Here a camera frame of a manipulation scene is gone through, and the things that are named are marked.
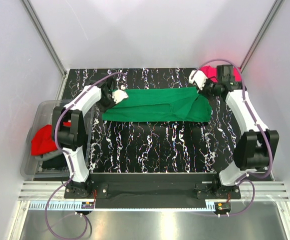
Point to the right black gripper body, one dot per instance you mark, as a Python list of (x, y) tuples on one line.
[(210, 88)]

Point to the orange connector block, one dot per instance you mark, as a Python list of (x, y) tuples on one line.
[(88, 205), (221, 206)]

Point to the aluminium frame post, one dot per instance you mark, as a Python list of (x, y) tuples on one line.
[(275, 8), (43, 35)]

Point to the red t shirt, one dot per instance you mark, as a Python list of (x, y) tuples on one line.
[(42, 142)]

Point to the left orange connector block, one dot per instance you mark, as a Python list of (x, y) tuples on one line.
[(88, 205)]

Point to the black marble pattern mat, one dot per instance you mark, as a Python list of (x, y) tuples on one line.
[(156, 147)]

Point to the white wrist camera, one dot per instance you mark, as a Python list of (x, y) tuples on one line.
[(119, 95), (197, 78)]

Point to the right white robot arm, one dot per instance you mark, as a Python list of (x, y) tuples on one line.
[(256, 148)]

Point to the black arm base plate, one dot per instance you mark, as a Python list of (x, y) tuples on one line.
[(202, 186)]

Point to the right aluminium frame post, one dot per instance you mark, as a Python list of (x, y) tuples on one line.
[(275, 8)]

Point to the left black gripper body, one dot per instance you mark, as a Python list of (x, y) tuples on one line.
[(106, 103)]

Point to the aluminium front rail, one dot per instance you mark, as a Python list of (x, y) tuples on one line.
[(260, 190)]

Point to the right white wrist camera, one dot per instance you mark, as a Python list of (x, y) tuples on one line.
[(197, 78)]

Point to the left aluminium frame post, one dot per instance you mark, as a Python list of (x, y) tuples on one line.
[(43, 35)]

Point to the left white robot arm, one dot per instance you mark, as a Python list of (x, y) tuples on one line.
[(69, 133)]

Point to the right orange connector block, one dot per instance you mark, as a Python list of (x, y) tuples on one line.
[(221, 206)]

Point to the folded pink t shirt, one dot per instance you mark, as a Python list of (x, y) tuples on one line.
[(211, 71)]

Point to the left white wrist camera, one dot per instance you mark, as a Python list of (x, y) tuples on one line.
[(119, 95)]

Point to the white slotted cable duct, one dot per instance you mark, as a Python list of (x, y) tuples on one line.
[(103, 206)]

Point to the clear plastic bin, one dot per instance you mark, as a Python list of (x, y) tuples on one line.
[(30, 167)]

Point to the green t shirt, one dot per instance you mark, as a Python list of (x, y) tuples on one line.
[(161, 105)]

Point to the black t shirt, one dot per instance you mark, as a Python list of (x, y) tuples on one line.
[(57, 163)]

